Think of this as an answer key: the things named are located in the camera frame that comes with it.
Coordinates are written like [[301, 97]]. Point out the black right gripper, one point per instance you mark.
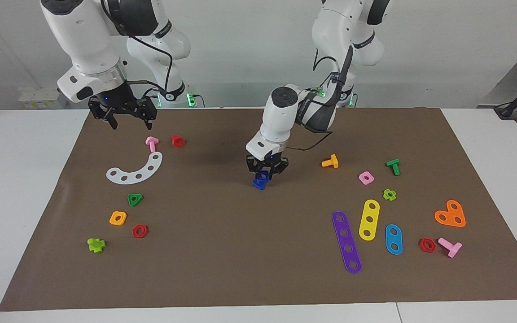
[[117, 101]]

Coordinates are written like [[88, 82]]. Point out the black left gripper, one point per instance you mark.
[[266, 163]]

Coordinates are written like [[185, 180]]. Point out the blue square plastic nut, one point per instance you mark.
[[267, 176]]

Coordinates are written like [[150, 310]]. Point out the blue plastic screw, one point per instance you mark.
[[258, 185]]

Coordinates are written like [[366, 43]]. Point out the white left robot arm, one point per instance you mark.
[[280, 115]]

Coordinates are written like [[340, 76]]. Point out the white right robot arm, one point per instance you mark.
[[83, 36]]

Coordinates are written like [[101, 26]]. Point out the pink plastic screw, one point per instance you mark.
[[452, 248], [152, 142]]

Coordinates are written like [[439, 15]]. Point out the red plastic screw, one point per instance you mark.
[[177, 142]]

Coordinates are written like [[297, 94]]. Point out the orange plastic screw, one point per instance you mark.
[[333, 161]]

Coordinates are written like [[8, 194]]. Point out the green triangle plastic nut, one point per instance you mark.
[[130, 197]]

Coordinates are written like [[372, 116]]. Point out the orange square plastic nut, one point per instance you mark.
[[112, 219]]

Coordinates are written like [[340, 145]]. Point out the pink square plastic nut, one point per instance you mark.
[[370, 181]]

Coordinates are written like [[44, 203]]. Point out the red hexagon plastic nut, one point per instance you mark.
[[134, 232], [422, 246]]

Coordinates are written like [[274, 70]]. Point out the green plastic screw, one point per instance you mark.
[[393, 165]]

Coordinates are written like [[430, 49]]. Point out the lime green cross nut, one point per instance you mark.
[[393, 195]]

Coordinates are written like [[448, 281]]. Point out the lime green cross-head screw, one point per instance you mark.
[[96, 245]]

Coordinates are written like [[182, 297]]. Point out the white curved five-hole plate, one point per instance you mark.
[[131, 178]]

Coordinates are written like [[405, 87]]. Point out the brown table mat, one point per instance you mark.
[[249, 233]]

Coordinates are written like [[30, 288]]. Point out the white power strip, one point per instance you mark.
[[38, 96]]

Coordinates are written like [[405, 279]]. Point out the purple four-hole bar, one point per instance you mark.
[[345, 241]]

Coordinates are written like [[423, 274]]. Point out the yellow three-hole bar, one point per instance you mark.
[[370, 212]]

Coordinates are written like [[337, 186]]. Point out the blue two-hole bar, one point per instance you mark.
[[393, 239]]

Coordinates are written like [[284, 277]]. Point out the orange three-hole corner plate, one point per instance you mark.
[[450, 214]]

